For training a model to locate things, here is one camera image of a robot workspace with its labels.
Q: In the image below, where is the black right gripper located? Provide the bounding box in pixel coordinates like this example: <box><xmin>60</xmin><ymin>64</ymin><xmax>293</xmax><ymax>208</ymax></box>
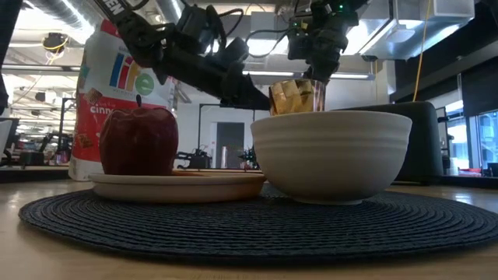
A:
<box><xmin>286</xmin><ymin>0</ymin><xmax>350</xmax><ymax>85</ymax></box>

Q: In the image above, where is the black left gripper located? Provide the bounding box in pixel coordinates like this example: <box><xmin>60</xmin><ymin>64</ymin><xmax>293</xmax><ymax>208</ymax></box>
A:
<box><xmin>154</xmin><ymin>35</ymin><xmax>272</xmax><ymax>112</ymax></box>

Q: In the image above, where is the cream ribbed ceramic bowl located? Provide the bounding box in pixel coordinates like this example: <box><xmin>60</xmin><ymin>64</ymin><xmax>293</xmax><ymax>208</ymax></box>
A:
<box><xmin>250</xmin><ymin>110</ymin><xmax>413</xmax><ymax>206</ymax></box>

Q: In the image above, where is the red apple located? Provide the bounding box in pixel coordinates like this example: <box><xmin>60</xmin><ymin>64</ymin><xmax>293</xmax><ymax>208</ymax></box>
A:
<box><xmin>98</xmin><ymin>94</ymin><xmax>181</xmax><ymax>177</ymax></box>

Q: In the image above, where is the Life cinnamon cereal box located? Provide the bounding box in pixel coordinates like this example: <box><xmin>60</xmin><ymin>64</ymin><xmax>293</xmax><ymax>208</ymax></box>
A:
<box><xmin>68</xmin><ymin>18</ymin><xmax>178</xmax><ymax>183</ymax></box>

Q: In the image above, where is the long ceiling light bar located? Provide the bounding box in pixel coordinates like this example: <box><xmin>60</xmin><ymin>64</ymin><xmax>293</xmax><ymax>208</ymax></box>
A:
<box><xmin>0</xmin><ymin>64</ymin><xmax>377</xmax><ymax>81</ymax></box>

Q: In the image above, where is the beige shallow plate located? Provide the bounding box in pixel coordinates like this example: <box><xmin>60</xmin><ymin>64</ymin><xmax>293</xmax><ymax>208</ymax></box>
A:
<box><xmin>88</xmin><ymin>171</ymin><xmax>268</xmax><ymax>205</ymax></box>

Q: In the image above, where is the dark round woven placemat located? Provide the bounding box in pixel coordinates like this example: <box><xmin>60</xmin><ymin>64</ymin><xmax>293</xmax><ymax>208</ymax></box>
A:
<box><xmin>18</xmin><ymin>182</ymin><xmax>498</xmax><ymax>266</ymax></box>

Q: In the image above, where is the black toaster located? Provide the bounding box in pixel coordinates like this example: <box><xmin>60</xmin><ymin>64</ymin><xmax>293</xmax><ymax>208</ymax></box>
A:
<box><xmin>342</xmin><ymin>100</ymin><xmax>445</xmax><ymax>185</ymax></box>

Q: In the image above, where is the dark computer monitor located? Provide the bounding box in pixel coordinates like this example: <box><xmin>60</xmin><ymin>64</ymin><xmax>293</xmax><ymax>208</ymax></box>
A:
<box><xmin>0</xmin><ymin>117</ymin><xmax>13</xmax><ymax>157</ymax></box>

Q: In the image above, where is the black metal rig frame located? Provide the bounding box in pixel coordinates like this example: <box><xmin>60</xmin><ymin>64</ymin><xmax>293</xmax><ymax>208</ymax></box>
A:
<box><xmin>58</xmin><ymin>96</ymin><xmax>78</xmax><ymax>145</ymax></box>
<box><xmin>198</xmin><ymin>102</ymin><xmax>257</xmax><ymax>173</ymax></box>

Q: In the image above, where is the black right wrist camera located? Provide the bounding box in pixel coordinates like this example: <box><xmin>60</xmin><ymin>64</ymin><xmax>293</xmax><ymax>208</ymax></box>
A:
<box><xmin>286</xmin><ymin>19</ymin><xmax>313</xmax><ymax>61</ymax></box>

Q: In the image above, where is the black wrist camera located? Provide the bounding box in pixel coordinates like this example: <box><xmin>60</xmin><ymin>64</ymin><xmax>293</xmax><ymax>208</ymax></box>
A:
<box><xmin>286</xmin><ymin>19</ymin><xmax>313</xmax><ymax>61</ymax></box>
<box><xmin>177</xmin><ymin>3</ymin><xmax>227</xmax><ymax>52</ymax></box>

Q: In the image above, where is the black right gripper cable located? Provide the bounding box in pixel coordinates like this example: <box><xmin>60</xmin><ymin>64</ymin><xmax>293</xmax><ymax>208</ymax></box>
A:
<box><xmin>244</xmin><ymin>27</ymin><xmax>291</xmax><ymax>60</ymax></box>

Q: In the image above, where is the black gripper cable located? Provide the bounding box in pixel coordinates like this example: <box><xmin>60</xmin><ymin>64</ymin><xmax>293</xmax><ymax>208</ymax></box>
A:
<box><xmin>216</xmin><ymin>6</ymin><xmax>245</xmax><ymax>39</ymax></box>
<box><xmin>244</xmin><ymin>27</ymin><xmax>291</xmax><ymax>60</ymax></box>

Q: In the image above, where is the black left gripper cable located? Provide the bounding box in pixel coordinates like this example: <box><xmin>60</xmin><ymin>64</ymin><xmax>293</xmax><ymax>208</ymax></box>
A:
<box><xmin>216</xmin><ymin>6</ymin><xmax>245</xmax><ymax>39</ymax></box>

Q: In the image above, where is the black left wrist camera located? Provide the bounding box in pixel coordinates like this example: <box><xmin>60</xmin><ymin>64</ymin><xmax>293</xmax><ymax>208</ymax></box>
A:
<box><xmin>177</xmin><ymin>3</ymin><xmax>227</xmax><ymax>52</ymax></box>

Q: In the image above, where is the yellow hanging cable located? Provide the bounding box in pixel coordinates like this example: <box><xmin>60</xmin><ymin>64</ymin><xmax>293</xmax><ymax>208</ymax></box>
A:
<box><xmin>412</xmin><ymin>0</ymin><xmax>433</xmax><ymax>103</ymax></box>

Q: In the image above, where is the black ceiling cable reel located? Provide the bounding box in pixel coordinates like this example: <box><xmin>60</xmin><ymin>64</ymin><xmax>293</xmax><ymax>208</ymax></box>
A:
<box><xmin>41</xmin><ymin>32</ymin><xmax>69</xmax><ymax>54</ymax></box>

